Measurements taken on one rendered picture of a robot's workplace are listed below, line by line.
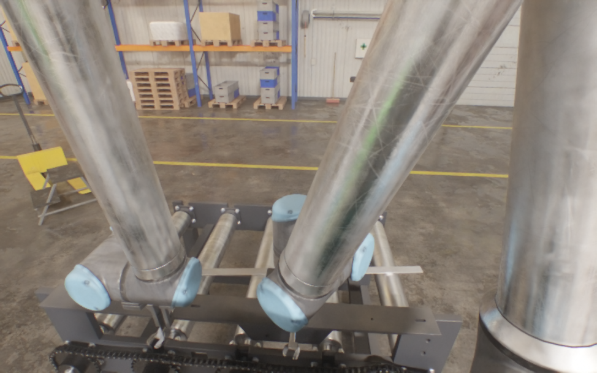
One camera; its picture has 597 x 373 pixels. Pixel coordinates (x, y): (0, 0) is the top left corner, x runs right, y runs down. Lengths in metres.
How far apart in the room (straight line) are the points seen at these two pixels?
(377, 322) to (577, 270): 0.62
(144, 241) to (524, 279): 0.50
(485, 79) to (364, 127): 10.62
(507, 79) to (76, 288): 11.09
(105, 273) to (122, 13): 10.83
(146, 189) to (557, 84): 0.47
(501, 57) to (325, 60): 5.14
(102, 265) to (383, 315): 0.72
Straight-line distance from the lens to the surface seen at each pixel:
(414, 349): 1.10
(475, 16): 0.23
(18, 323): 3.11
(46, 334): 2.89
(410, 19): 0.23
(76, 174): 4.11
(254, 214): 1.87
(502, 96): 11.25
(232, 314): 0.94
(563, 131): 0.35
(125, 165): 0.43
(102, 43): 0.40
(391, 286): 1.41
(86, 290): 0.65
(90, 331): 1.31
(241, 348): 1.17
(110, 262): 0.65
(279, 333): 1.05
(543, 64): 0.35
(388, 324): 0.94
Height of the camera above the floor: 1.89
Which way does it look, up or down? 28 degrees down
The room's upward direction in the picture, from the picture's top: 1 degrees clockwise
